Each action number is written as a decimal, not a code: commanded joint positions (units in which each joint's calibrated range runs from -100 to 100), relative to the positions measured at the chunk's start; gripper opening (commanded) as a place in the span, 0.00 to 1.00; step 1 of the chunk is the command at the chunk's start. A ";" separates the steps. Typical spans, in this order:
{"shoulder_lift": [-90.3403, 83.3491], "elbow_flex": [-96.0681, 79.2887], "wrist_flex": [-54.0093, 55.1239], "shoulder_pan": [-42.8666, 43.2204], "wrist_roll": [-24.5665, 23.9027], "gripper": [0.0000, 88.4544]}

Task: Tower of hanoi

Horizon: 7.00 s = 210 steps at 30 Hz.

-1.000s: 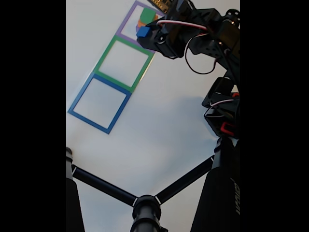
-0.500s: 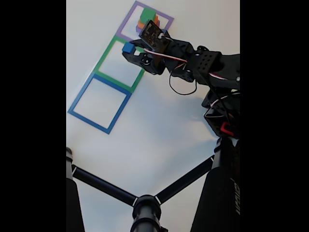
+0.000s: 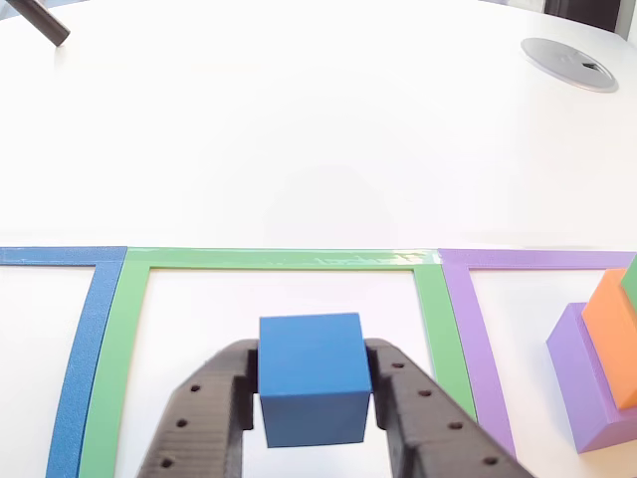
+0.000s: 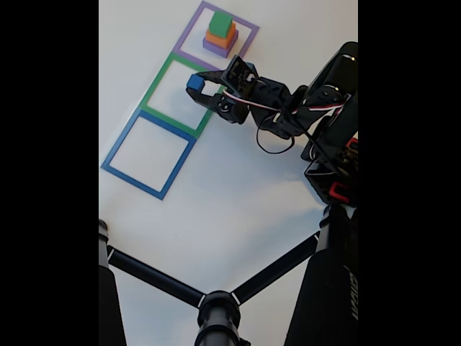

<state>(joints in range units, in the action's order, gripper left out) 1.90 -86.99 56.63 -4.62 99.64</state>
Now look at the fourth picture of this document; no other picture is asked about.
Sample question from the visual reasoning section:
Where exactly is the small blue cube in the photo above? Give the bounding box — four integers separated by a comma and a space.
186, 74, 205, 92

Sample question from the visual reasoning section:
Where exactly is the purple square block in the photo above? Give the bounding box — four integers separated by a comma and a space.
202, 29, 239, 58

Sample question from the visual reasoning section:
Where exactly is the orange square block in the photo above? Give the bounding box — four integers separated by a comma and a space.
205, 22, 237, 50

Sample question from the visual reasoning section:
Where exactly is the green square block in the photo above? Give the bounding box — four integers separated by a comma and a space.
208, 10, 233, 38

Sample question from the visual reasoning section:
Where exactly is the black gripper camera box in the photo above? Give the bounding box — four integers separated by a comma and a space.
221, 55, 259, 100

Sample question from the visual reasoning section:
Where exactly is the green square frame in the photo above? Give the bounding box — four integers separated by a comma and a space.
138, 52, 231, 140

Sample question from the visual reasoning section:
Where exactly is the purple square frame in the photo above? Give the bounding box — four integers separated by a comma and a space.
172, 0, 260, 80

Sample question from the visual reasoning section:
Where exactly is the thin black camera cable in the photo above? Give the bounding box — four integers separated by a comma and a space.
256, 81, 338, 170

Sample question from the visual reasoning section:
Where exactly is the blue square frame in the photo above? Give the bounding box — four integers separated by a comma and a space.
100, 109, 197, 201

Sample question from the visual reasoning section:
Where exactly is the black camera tripod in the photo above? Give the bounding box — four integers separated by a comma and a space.
99, 205, 359, 346

